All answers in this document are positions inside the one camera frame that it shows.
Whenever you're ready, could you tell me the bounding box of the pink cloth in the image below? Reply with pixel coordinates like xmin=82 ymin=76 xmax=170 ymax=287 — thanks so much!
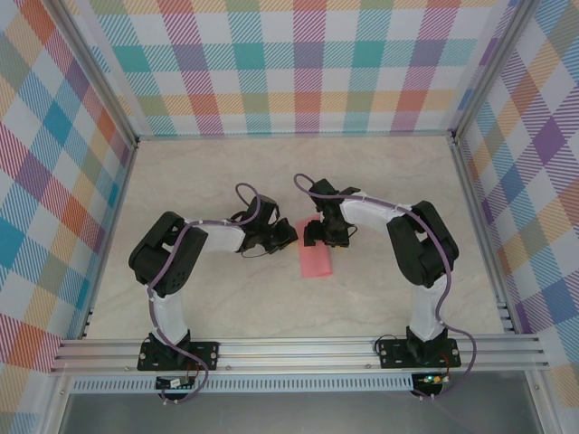
xmin=296 ymin=216 xmax=334 ymax=279

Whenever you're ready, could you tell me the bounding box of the black circuit board white label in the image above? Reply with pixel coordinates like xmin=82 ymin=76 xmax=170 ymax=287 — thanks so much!
xmin=156 ymin=377 xmax=195 ymax=391

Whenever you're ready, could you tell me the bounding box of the grey metal panel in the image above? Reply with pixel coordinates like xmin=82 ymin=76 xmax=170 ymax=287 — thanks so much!
xmin=58 ymin=391 xmax=544 ymax=434

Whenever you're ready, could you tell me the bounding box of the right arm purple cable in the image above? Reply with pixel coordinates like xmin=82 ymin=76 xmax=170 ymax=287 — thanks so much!
xmin=293 ymin=173 xmax=479 ymax=401

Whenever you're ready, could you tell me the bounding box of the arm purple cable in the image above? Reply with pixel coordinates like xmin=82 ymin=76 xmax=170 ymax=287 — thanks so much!
xmin=147 ymin=183 xmax=272 ymax=406
xmin=293 ymin=173 xmax=479 ymax=401

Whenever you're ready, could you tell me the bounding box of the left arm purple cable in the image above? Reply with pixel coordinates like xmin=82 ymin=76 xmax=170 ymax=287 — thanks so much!
xmin=147 ymin=183 xmax=272 ymax=406

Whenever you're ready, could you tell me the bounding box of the thin aluminium wall rail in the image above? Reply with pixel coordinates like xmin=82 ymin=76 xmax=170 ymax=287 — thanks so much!
xmin=135 ymin=132 xmax=456 ymax=139

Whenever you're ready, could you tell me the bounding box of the wide aluminium mounting rail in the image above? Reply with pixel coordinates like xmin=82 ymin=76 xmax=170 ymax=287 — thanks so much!
xmin=49 ymin=333 xmax=551 ymax=374

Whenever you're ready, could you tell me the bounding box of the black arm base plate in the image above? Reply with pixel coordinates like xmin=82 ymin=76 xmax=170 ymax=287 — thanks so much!
xmin=377 ymin=337 xmax=460 ymax=370
xmin=138 ymin=341 xmax=221 ymax=372

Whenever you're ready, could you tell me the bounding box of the aluminium side rail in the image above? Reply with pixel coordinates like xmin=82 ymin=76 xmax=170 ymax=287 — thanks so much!
xmin=450 ymin=133 xmax=517 ymax=335

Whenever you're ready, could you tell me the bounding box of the perforated grey cable tray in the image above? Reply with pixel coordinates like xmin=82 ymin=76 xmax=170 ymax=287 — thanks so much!
xmin=71 ymin=378 xmax=415 ymax=393

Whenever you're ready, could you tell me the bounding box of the aluminium corner post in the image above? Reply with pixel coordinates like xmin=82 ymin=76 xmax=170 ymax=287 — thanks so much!
xmin=53 ymin=0 xmax=139 ymax=148
xmin=451 ymin=0 xmax=539 ymax=141

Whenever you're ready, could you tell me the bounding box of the aluminium frame leg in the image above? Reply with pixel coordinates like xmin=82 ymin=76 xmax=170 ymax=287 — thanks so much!
xmin=524 ymin=373 xmax=551 ymax=434
xmin=43 ymin=374 xmax=73 ymax=434

